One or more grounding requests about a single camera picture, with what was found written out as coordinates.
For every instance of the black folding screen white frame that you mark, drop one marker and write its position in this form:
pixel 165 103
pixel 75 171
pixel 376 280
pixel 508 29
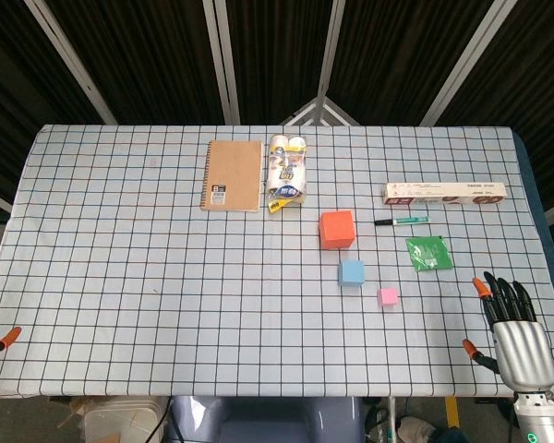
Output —
pixel 143 55

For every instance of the white sneaker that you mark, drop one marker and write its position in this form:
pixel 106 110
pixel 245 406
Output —
pixel 415 429

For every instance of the large orange foam cube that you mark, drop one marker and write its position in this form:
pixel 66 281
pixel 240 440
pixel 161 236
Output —
pixel 337 231

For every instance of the blue foam cube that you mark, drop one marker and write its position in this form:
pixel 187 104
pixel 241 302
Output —
pixel 352 273

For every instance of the white triangular frame stand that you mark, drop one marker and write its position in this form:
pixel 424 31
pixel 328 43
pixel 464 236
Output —
pixel 319 113

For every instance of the small pink foam cube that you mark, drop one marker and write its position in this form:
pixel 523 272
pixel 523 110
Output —
pixel 388 296

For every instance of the green foil packet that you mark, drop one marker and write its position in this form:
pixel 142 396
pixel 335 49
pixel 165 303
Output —
pixel 429 254

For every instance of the long baking paper box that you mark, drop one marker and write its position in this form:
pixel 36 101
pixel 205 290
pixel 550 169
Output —
pixel 443 194

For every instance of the green marker pen black cap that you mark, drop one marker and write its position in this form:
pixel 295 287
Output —
pixel 401 221

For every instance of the checkered light blue tablecloth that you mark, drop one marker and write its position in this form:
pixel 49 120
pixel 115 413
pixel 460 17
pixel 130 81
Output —
pixel 166 277

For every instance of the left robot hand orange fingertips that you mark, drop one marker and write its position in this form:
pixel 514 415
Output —
pixel 7 338

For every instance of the pack of tissue rolls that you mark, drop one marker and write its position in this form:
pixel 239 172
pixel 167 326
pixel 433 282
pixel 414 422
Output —
pixel 286 173

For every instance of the white plastic bin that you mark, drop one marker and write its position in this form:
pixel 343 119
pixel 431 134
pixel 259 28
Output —
pixel 120 420

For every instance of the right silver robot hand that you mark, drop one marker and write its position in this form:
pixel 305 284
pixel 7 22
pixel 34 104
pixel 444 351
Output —
pixel 524 355

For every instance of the blue-grey robot torso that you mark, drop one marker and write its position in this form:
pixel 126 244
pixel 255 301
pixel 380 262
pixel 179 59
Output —
pixel 268 420

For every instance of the brown spiral notebook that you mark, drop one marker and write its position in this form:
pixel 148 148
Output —
pixel 233 177

